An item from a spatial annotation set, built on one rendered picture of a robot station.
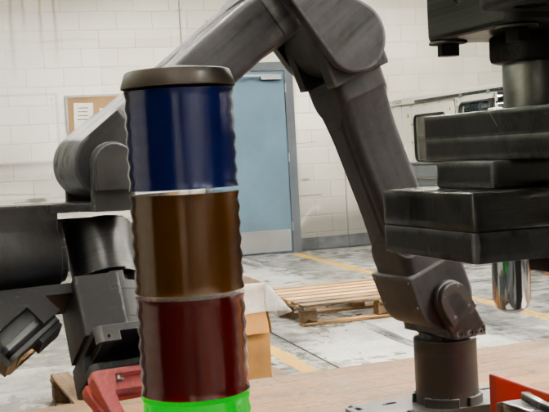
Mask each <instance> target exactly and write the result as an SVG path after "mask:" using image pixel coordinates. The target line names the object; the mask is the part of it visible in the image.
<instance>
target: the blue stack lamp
mask: <svg viewBox="0 0 549 412"><path fill-rule="evenodd" d="M233 89H234V88H233V87H217V86H206V87H165V88H154V89H145V90H136V91H130V92H124V93H123V98H124V100H125V103H124V108H123V111H124V114H125V116H126V121H125V125H124V127H125V130H126V133H127V138H126V142H125V143H126V146H127V150H128V152H127V163H128V166H129V169H128V173H127V176H128V179H129V181H130V186H129V190H128V191H130V192H144V191H165V190H194V189H207V188H217V187H227V186H238V185H239V183H238V180H237V172H238V167H237V164H236V162H235V160H236V156H237V151H236V149H235V145H234V143H235V139H236V135H235V132H234V123H235V119H234V115H233V110H234V101H233V98H232V93H233Z"/></svg>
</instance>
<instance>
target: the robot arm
mask: <svg viewBox="0 0 549 412"><path fill-rule="evenodd" d="M385 44H386V32H385V28H384V25H383V23H382V20H381V18H380V16H379V15H378V14H377V13H376V11H375V10H374V9H373V8H371V7H370V6H369V5H368V4H366V3H365V2H362V1H361V0H228V1H227V2H226V3H225V4H224V5H223V6H222V7H221V8H220V10H219V11H218V12H217V13H216V14H215V15H214V16H213V17H212V18H211V19H210V20H208V21H207V22H206V23H205V24H204V25H202V26H201V27H200V28H199V29H198V30H196V31H195V32H194V33H193V34H192V35H191V36H189V37H188V38H187V39H186V40H185V41H184V42H183V43H182V44H181V45H180V46H179V47H177V48H176V49H175V50H174V51H173V52H171V53H170V54H169V55H168V56H167V57H165V58H164V59H163V60H162V61H161V62H160V63H158V64H157V65H156V66H155V68H156V67H164V66H171V65H211V66H222V67H226V68H229V70H230V72H231V73H232V76H233V78H234V81H235V82H238V81H239V80H240V79H241V78H242V77H243V76H244V75H245V74H246V73H247V72H248V71H249V70H250V69H251V68H252V67H253V66H254V65H256V64H257V63H258V62H259V61H260V60H262V59H263V58H264V57H266V56H268V55H269V54H270V53H271V52H274V54H275V55H276V56H277V57H278V58H279V60H280V61H281V63H282V64H283V66H284V67H285V69H286V70H287V71H288V72H289V73H290V74H291V75H293V76H294V78H295V79H296V82H297V86H298V87H299V90H300V92H309V95H310V99H311V100H312V103H313V106H314V108H315V109H316V111H317V113H318V114H319V116H320V117H321V118H322V120H323V121H324V124H325V126H326V128H327V129H328V132H329V134H330V137H331V138H332V140H333V144H334V145H335V148H336V150H337V153H338V155H339V158H340V160H341V164H342V166H343V168H344V171H345V173H346V176H347V179H348V181H349V183H350V187H351V189H352V191H353V194H354V197H355V200H356V202H357V204H358V206H359V210H360V212H361V215H362V218H363V220H364V224H365V226H366V229H367V232H368V237H369V240H370V243H371V246H372V249H371V252H372V256H373V260H374V263H375V265H376V268H377V271H374V272H373V273H372V277H373V280H374V283H375V285H376V287H377V291H378V292H379V295H380V298H381V300H382V303H383V306H384V307H385V309H386V311H387V312H388V314H389V315H390V316H391V317H393V318H394V319H396V320H399V321H403V322H404V328H405V329H409V330H413V331H417V332H418V334H417V335H414V336H413V353H414V370H415V387H416V389H414V390H413V391H412V396H406V397H401V398H395V399H390V400H384V401H374V402H369V403H363V404H358V405H348V406H346V407H345V409H346V412H407V411H408V410H411V409H415V410H420V411H422V412H491V411H490V393H489V384H487V385H482V386H479V377H478V359H477V340H476V336H479V335H484V334H486V330H485V324H484V322H483V321H482V319H481V317H480V315H479V313H478V311H477V310H476V309H475V308H476V305H475V303H474V301H473V300H472V290H471V284H470V281H469V279H468V276H467V274H466V270H465V268H464V266H463V263H462V262H453V261H448V260H442V259H437V258H432V257H422V256H416V255H411V254H406V253H396V252H390V251H386V239H385V224H386V223H385V222H384V205H383V191H384V190H394V189H405V188H418V187H419V186H418V183H417V180H416V177H415V175H414V173H413V169H412V166H411V164H410V162H409V159H408V156H407V153H406V151H405V148H404V145H403V142H402V140H401V137H400V135H399V131H398V129H397V127H396V124H395V120H394V116H393V114H392V111H391V106H390V102H389V99H388V95H387V85H386V80H385V77H384V74H383V72H382V68H381V65H384V64H386V63H388V59H387V57H386V53H385V51H384V48H385ZM124 103H125V100H124V98H123V93H121V94H120V95H119V96H117V97H116V98H115V99H113V100H112V101H111V102H110V103H109V104H108V105H107V106H106V107H105V108H103V109H102V110H101V111H100V112H99V113H94V114H93V115H92V116H91V117H90V118H88V119H87V120H86V121H85V122H84V123H82V124H81V125H80V126H79V127H78V128H76V129H75V130H74V131H73V132H72V133H70V134H69V135H68V136H67V137H66V138H65V139H64V140H63V141H62V142H61V143H60V144H59V145H58V147H57V149H56V152H55V154H54V158H53V171H54V174H55V177H56V180H57V181H58V183H59V184H60V186H61V187H62V188H63V189H64V190H65V202H62V203H45V204H18V205H2V206H0V374H1V375H2V376H3V377H6V376H7V375H10V374H12V373H13V372H14V371H15V370H16V369H18V368H19V367H20V366H21V365H22V364H23V363H24V362H25V361H27V360H28V359H29V358H30V357H31V356H32V355H33V354H34V353H35V352H37V353H38V354H39V353H40V352H41V351H42V350H43V349H45V348H46V347H47V346H48V345H49V344H50V343H51V342H52V341H54V340H55V339H56V338H57V337H58V335H59V332H60V330H61V327H62V324H61V323H60V320H59V319H58V318H57V317H56V316H55V315H59V314H62V316H63V321H64V326H65V334H66V338H67V343H68V348H69V356H70V360H71V365H72V366H75V367H74V370H73V375H74V385H75V389H76V394H77V398H78V400H80V401H81V400H84V401H85V402H86V403H87V404H88V406H89V407H90V408H91V410H92V411H93V412H125V411H124V409H123V407H122V405H121V403H120V401H123V400H128V399H133V398H139V397H142V395H141V389H142V383H141V378H140V376H141V366H140V363H139V359H140V355H141V353H140V350H139V347H138V342H139V338H140V337H139V334H138V332H137V326H138V322H139V321H138V319H137V316H136V309H137V303H136V299H135V296H137V295H136V294H135V290H136V282H135V279H134V273H135V269H136V268H135V266H134V263H133V256H134V250H133V247H132V239H133V234H132V230H131V226H132V224H131V222H130V221H129V220H128V219H127V218H125V217H124V216H123V215H122V216H119V215H100V216H95V217H80V218H66V219H58V217H57V213H80V212H95V213H96V212H111V211H126V210H130V209H131V201H130V199H129V195H135V194H136V192H130V191H128V190H129V186H130V181H129V179H128V176H127V173H128V169H129V166H128V163H127V152H128V150H127V146H126V143H125V142H126V138H127V133H126V130H125V127H124V125H125V121H126V116H125V114H124V111H123V108H124ZM69 269H70V273H71V277H72V282H71V283H67V284H62V283H61V282H64V281H66V279H67V275H68V270H69Z"/></svg>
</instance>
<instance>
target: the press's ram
mask: <svg viewBox="0 0 549 412"><path fill-rule="evenodd" d="M489 60H490V62H491V64H494V65H500V66H502V90H503V109H498V110H483V111H475V112H467V113H459V114H444V115H436V116H429V117H425V118H424V125H425V143H426V160H427V161H442V162H438V163H437V164H436V171H437V186H429V187H418V188H405V189H394V190H384V191H383V205H384V222H385V223H386V224H385V239H386V251H390V252H396V253H406V254H411V255H416V256H422V257H427V258H437V259H442V260H448V261H453V262H463V263H468V264H474V265H480V264H489V263H491V277H492V296H493V302H494V305H495V307H496V308H497V309H499V310H501V311H503V312H506V313H517V312H521V311H523V310H524V309H526V308H528V307H529V304H530V301H531V297H532V296H531V276H530V270H535V271H541V272H542V275H546V276H549V29H537V30H529V41H528V42H524V43H506V34H500V35H496V36H492V37H491V38H490V39H489Z"/></svg>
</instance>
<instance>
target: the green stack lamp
mask: <svg viewBox="0 0 549 412"><path fill-rule="evenodd" d="M250 391H251V389H250V388H249V389H248V390H247V391H245V392H242V393H240V394H238V395H235V396H230V397H226V398H221V399H217V400H212V401H197V402H162V401H152V400H150V399H147V398H144V397H143V396H142V397H141V399H142V402H143V405H144V408H143V412H251V408H252V405H251V402H250V399H249V396H250Z"/></svg>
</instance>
